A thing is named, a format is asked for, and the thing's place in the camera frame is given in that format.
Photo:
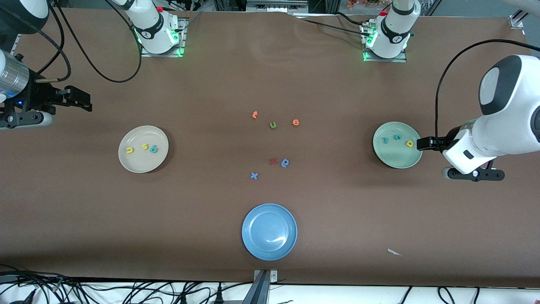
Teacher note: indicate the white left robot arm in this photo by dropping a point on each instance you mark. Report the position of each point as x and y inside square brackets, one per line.
[514, 118]

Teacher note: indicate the grey power strip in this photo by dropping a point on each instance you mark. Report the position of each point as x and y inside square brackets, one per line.
[276, 6]

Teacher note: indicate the white paper scrap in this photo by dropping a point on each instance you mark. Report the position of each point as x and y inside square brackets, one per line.
[394, 252]

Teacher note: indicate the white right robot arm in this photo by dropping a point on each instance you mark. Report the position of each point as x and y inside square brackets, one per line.
[149, 25]

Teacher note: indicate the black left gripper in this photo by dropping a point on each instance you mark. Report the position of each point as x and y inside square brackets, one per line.
[450, 136]

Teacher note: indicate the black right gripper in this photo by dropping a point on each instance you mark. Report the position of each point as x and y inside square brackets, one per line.
[37, 96]

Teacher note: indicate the orange background clutter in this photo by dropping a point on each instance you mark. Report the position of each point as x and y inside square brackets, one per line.
[363, 3]

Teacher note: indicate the green plate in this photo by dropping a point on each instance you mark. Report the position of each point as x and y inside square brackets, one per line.
[396, 156]

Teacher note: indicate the beige plate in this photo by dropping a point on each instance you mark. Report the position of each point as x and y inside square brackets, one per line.
[143, 162]

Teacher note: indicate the aluminium frame corner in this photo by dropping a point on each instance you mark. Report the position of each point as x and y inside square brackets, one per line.
[517, 20]

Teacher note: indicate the blue letter q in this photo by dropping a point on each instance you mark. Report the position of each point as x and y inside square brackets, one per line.
[285, 164]

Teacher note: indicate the blue plate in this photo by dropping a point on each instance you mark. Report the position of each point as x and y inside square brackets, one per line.
[269, 232]

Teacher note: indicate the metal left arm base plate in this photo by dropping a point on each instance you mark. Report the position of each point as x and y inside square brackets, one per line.
[396, 60]

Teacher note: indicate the brown table cover sheet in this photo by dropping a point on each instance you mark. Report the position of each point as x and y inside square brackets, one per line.
[84, 211]

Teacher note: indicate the aluminium profile post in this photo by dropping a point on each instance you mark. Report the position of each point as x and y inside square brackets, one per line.
[261, 289]

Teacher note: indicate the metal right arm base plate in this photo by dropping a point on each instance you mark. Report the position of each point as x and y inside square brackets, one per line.
[145, 52]

